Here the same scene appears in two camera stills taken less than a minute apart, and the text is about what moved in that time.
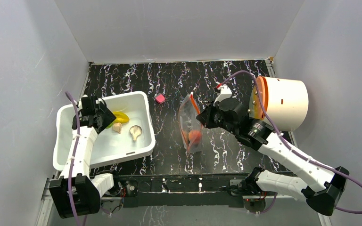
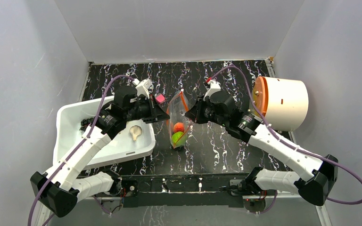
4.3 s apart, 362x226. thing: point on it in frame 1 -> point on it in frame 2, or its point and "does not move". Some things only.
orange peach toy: x=194 y=136 -> x=178 y=126
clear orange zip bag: x=191 y=129 -> x=178 y=124
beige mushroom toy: x=135 y=131 does not move
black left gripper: x=108 y=118 -> x=159 y=114
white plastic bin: x=136 y=138 does not move
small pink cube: x=160 y=98 does not move
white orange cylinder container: x=286 y=101 does not move
